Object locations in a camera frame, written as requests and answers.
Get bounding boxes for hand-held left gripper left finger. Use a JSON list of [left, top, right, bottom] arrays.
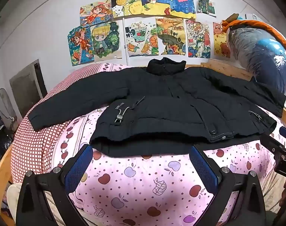
[[15, 144, 94, 226]]

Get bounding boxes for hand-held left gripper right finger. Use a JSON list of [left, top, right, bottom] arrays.
[[190, 145, 267, 226]]

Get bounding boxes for black padded jacket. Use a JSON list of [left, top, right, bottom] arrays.
[[28, 57, 286, 158]]

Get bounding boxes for red checked quilt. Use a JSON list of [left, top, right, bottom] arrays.
[[11, 63, 106, 184]]

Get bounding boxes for pink apple print blanket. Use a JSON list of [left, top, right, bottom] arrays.
[[51, 62, 286, 226]]

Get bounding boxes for plastic wrapped blue bedding bundle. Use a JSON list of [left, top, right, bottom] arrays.
[[228, 26, 286, 95]]

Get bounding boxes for electric fan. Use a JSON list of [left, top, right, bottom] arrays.
[[0, 88, 19, 132]]

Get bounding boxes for wooden bed frame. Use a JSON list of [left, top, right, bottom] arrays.
[[0, 58, 286, 226]]

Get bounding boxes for grey wall hatch panel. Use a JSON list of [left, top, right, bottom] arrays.
[[9, 59, 48, 104]]

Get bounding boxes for white wall pipe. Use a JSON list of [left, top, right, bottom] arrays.
[[118, 0, 130, 57]]

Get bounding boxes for group of colourful wall drawings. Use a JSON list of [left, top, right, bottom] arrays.
[[67, 0, 231, 67]]

